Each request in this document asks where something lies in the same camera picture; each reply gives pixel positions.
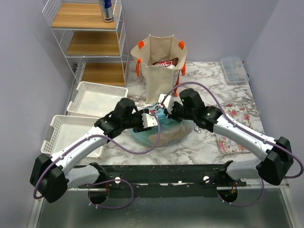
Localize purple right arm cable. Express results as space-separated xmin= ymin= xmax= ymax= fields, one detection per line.
xmin=161 ymin=82 xmax=304 ymax=207

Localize silver open-end wrench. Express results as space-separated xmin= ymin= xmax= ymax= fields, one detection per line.
xmin=194 ymin=126 xmax=201 ymax=133

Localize white perforated basket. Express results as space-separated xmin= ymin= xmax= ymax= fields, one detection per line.
xmin=40 ymin=115 xmax=97 ymax=154
xmin=67 ymin=81 xmax=128 ymax=118

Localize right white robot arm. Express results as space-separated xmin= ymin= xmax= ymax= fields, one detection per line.
xmin=166 ymin=88 xmax=294 ymax=186

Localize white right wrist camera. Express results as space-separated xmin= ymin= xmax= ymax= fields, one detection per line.
xmin=158 ymin=94 xmax=174 ymax=114

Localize beige canvas tote bag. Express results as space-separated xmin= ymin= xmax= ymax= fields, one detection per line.
xmin=131 ymin=35 xmax=188 ymax=104

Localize red white snack packet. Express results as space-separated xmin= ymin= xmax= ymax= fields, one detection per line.
xmin=152 ymin=57 xmax=179 ymax=70

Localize clear plastic organizer box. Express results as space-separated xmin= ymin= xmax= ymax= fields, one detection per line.
xmin=220 ymin=57 xmax=249 ymax=85

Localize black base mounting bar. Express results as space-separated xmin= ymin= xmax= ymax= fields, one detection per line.
xmin=79 ymin=163 xmax=246 ymax=201

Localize white perforated basket rear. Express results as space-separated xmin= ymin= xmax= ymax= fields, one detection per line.
xmin=67 ymin=81 xmax=128 ymax=118

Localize blue plastic grocery bag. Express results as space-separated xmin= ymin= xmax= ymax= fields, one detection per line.
xmin=129 ymin=111 xmax=195 ymax=147

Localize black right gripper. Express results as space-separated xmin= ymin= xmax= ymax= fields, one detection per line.
xmin=163 ymin=101 xmax=195 ymax=124

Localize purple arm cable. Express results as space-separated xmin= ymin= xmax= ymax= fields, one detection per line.
xmin=33 ymin=111 xmax=161 ymax=209
xmin=161 ymin=82 xmax=304 ymax=207

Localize white wire shelf rack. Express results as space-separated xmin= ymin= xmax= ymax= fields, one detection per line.
xmin=42 ymin=0 xmax=129 ymax=86

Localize white perforated basket front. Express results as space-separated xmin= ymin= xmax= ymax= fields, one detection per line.
xmin=40 ymin=115 xmax=97 ymax=154

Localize aluminium rail frame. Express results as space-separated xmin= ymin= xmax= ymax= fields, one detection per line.
xmin=32 ymin=181 xmax=304 ymax=228

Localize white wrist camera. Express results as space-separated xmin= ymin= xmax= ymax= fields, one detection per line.
xmin=142 ymin=113 xmax=158 ymax=129
xmin=158 ymin=94 xmax=174 ymax=114

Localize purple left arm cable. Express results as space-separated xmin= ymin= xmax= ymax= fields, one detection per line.
xmin=33 ymin=111 xmax=161 ymax=209

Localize floral pattern tray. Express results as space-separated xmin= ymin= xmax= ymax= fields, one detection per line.
xmin=216 ymin=103 xmax=252 ymax=154

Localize silver blue drink can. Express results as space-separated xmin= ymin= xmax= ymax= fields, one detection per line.
xmin=98 ymin=0 xmax=114 ymax=23

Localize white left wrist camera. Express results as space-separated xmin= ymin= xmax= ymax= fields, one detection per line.
xmin=142 ymin=113 xmax=158 ymax=129

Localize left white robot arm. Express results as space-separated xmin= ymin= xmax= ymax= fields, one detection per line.
xmin=30 ymin=98 xmax=160 ymax=203

